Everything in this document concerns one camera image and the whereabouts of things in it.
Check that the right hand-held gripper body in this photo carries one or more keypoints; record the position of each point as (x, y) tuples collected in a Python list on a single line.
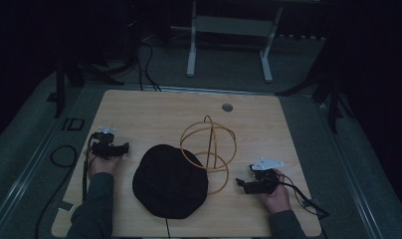
[(264, 177)]

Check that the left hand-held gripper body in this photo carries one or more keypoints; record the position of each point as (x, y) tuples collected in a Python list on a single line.
[(102, 147)]

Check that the black hat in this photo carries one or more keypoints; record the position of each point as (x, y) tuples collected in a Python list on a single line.
[(169, 182)]

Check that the person's left hand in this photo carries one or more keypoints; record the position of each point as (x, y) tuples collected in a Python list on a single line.
[(102, 165)]

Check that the person's right hand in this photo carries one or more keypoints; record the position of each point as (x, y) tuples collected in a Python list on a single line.
[(278, 199)]

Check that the black tripod stand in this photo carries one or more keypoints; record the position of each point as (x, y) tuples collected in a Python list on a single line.
[(333, 99), (60, 86)]

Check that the grey table grommet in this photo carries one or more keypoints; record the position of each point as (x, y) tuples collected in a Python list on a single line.
[(227, 107)]

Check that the white metal stand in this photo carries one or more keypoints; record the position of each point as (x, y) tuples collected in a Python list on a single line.
[(234, 26)]

